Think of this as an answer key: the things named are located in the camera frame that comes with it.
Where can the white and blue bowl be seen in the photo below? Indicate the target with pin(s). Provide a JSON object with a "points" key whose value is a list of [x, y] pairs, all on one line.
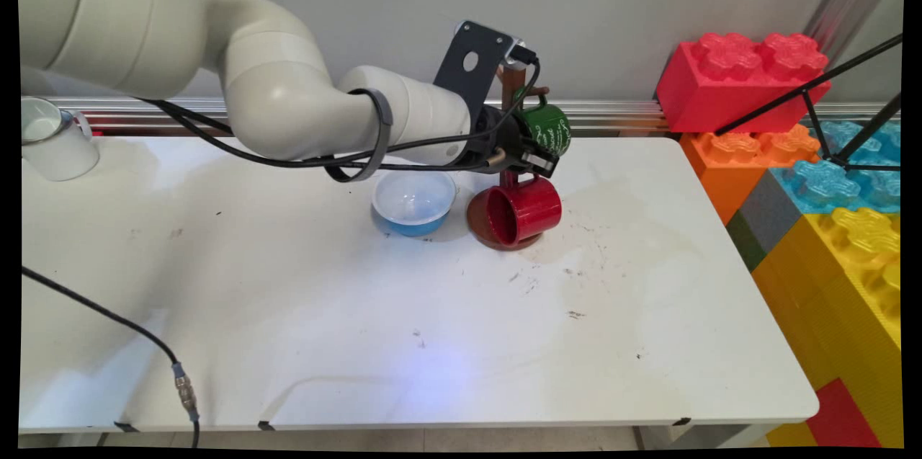
{"points": [[414, 203]]}

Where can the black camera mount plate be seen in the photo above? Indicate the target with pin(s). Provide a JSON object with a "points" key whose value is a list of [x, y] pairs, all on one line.
{"points": [[461, 84]]}

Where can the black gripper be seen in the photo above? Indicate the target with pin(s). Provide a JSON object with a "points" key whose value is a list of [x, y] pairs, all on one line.
{"points": [[497, 135]]}

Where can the white mug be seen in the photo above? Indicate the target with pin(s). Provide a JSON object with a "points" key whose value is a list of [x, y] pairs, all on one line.
{"points": [[61, 156]]}

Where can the aluminium wall rail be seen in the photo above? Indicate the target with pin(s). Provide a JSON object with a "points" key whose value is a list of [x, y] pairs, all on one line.
{"points": [[612, 113]]}

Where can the brown wooden mug tree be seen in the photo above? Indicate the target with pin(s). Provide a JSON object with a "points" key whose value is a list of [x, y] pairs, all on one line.
{"points": [[475, 217]]}

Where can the big red toy block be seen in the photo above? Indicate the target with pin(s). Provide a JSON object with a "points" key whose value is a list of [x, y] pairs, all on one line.
{"points": [[702, 88]]}

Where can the big dark green toy block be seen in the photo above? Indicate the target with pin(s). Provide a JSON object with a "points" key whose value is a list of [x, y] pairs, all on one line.
{"points": [[746, 246]]}

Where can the red enamel mug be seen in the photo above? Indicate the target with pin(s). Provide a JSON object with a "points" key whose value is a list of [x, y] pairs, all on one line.
{"points": [[536, 207]]}

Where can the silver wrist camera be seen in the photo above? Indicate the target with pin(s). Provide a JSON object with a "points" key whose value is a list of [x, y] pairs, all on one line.
{"points": [[513, 47]]}

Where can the big grey toy block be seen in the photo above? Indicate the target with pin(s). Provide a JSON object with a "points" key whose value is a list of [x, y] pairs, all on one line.
{"points": [[767, 214]]}

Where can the black tripod legs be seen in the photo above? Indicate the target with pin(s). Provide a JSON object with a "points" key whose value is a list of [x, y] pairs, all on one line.
{"points": [[792, 93]]}

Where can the black table edge clip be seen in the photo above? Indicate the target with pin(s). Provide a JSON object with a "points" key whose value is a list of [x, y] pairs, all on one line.
{"points": [[126, 426], [266, 425], [681, 421]]}

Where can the big yellow toy block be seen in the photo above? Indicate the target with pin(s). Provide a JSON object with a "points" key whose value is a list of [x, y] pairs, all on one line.
{"points": [[828, 286]]}

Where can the green enamel mug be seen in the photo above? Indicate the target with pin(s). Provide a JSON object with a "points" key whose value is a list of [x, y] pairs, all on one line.
{"points": [[551, 131]]}

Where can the big blue toy block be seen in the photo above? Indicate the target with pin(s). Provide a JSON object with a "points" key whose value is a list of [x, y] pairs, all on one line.
{"points": [[821, 185]]}

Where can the flat red toy block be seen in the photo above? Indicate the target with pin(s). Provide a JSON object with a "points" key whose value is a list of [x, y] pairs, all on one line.
{"points": [[843, 416]]}

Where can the big orange toy block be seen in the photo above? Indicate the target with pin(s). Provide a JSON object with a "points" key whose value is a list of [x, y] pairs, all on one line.
{"points": [[717, 171]]}

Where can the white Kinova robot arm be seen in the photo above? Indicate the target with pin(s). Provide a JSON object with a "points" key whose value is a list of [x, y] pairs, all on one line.
{"points": [[108, 19]]}

